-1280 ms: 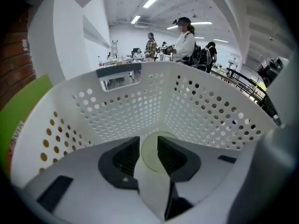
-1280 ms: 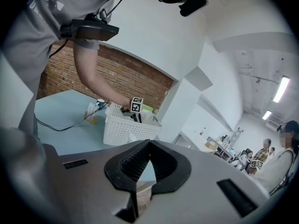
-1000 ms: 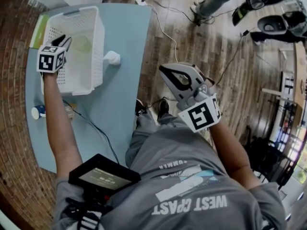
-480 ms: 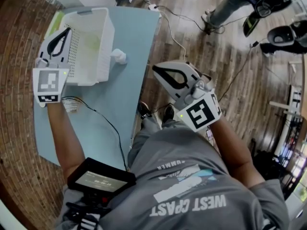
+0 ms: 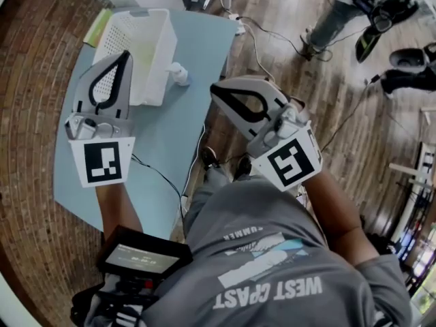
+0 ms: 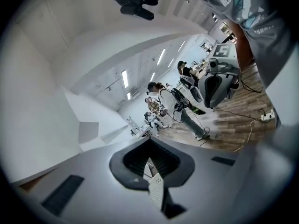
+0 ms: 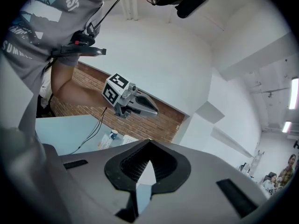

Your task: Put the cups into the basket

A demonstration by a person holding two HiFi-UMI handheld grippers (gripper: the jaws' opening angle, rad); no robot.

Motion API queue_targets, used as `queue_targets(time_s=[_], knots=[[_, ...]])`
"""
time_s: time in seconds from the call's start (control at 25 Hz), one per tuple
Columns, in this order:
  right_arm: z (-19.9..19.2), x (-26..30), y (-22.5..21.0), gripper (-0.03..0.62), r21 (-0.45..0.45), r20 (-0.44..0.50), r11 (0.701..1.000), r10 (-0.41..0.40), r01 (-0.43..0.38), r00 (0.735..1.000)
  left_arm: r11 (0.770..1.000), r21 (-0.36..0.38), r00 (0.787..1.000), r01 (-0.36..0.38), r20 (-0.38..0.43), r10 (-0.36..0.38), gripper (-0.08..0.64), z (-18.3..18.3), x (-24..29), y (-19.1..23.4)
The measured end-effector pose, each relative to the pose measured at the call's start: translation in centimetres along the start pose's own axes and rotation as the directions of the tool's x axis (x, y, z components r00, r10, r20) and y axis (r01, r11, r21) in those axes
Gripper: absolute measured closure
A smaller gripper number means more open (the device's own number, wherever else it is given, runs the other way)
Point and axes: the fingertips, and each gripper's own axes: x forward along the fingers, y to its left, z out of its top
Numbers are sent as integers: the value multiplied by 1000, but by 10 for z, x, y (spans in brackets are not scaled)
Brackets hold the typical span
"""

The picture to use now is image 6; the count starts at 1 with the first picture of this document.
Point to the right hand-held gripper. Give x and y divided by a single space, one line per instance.
224 55

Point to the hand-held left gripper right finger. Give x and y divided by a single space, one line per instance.
210 183

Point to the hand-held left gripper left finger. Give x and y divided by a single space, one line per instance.
93 183

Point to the person's right forearm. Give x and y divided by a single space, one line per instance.
244 45

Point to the black and green board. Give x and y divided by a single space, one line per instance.
198 108

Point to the white power strip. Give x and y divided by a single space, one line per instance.
267 116

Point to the grey printed t-shirt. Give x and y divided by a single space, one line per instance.
264 20

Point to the group of ceiling light panels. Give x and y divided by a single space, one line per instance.
124 78

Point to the black head camera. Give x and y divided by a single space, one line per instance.
137 11

